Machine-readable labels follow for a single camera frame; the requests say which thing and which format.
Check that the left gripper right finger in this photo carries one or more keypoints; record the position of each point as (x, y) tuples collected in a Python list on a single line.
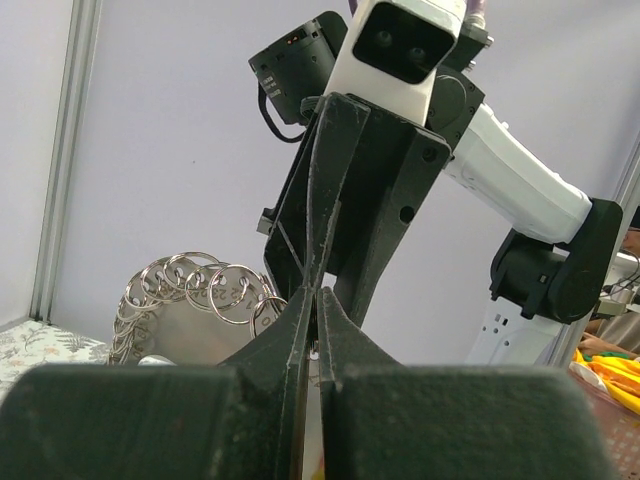
[(385, 420)]

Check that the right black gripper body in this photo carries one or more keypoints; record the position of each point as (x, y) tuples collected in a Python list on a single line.
[(292, 72)]

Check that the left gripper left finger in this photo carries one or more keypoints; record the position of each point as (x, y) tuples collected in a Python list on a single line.
[(242, 419)]

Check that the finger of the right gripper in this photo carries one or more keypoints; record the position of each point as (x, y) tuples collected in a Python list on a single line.
[(301, 227), (395, 164)]

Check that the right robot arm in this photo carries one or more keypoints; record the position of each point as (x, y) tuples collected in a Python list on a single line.
[(547, 272)]

